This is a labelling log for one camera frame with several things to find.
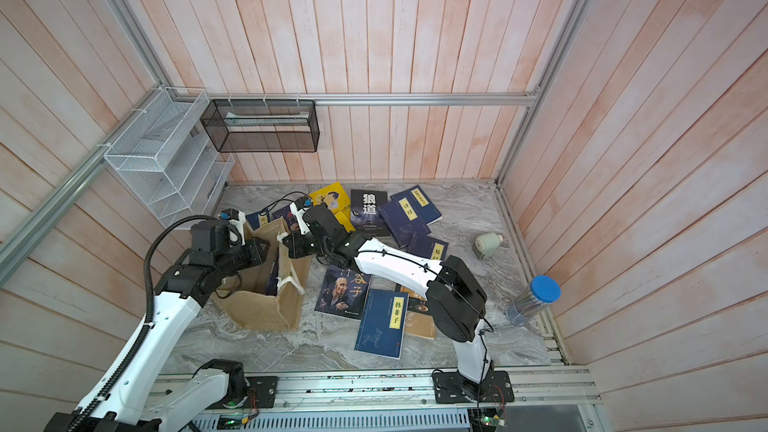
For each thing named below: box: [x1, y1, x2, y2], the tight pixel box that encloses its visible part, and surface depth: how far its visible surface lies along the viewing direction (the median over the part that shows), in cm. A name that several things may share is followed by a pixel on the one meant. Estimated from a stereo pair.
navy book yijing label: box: [406, 232, 449, 262], surface depth 103 cm
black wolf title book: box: [350, 189, 390, 237], surface depth 110 cm
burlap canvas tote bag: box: [211, 218, 312, 332], surface depth 80 cm
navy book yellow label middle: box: [377, 197, 431, 248], surface depth 109 cm
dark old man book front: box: [314, 264, 371, 320], surface depth 90 cm
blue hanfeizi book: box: [354, 289, 409, 360], surface depth 85 cm
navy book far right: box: [390, 184, 443, 226], surface depth 113 cm
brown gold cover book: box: [400, 286, 436, 340], surface depth 85 cm
